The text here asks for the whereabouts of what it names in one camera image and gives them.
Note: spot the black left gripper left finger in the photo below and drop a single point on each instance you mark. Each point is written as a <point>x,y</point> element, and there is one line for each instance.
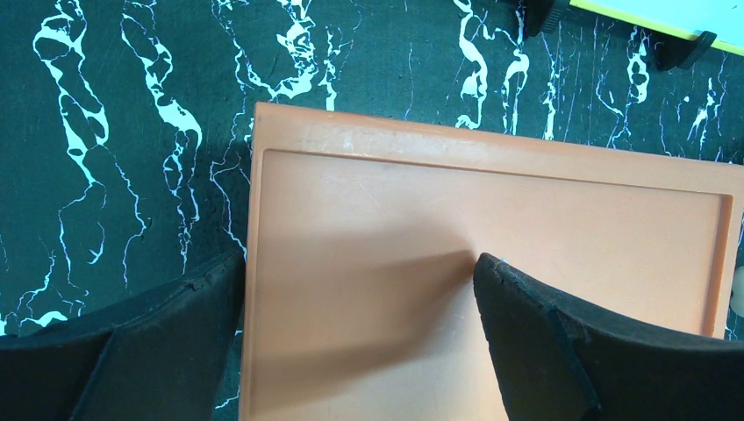
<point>160,355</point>

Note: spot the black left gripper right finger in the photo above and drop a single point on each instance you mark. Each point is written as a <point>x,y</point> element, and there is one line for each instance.
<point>559,357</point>

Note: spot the large round beige puff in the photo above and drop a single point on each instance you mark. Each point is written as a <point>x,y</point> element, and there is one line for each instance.
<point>737,295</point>

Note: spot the yellow-framed whiteboard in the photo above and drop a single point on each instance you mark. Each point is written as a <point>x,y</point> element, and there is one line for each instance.
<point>687,28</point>

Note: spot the orange drawer organizer box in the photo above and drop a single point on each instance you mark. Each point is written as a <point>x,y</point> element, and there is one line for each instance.
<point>363,234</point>

